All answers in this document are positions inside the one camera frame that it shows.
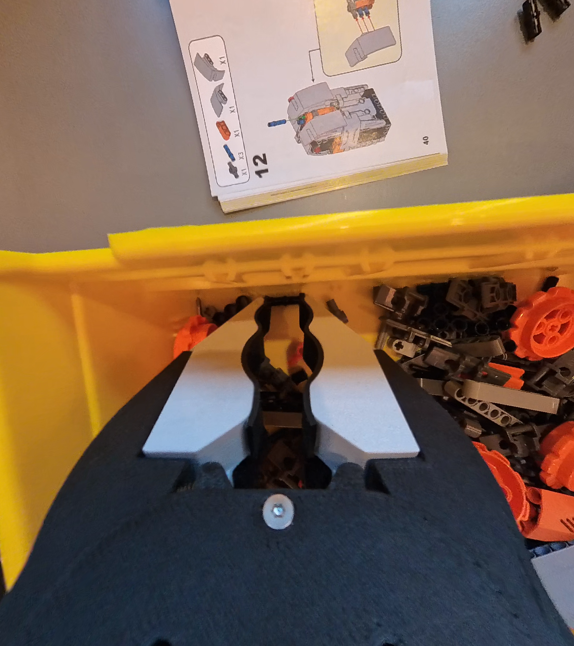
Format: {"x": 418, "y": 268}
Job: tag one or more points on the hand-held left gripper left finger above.
{"x": 201, "y": 403}

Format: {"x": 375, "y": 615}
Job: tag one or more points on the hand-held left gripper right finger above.
{"x": 362, "y": 403}

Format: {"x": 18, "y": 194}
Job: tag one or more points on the pile of building block pieces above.
{"x": 468, "y": 328}

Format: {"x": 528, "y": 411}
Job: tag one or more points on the yellow plastic bin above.
{"x": 29, "y": 378}

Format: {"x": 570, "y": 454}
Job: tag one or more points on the large orange wheel hub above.
{"x": 193, "y": 335}

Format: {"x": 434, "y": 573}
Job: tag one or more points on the small orange connector piece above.
{"x": 296, "y": 353}

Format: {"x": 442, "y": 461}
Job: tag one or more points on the dark grey connector piece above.
{"x": 337, "y": 310}

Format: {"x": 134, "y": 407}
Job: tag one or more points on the black bushing cluster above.
{"x": 229, "y": 310}

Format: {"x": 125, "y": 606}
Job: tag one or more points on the orange panel piece black stripes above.
{"x": 559, "y": 515}

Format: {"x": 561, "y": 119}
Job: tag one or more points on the instruction booklet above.
{"x": 276, "y": 50}

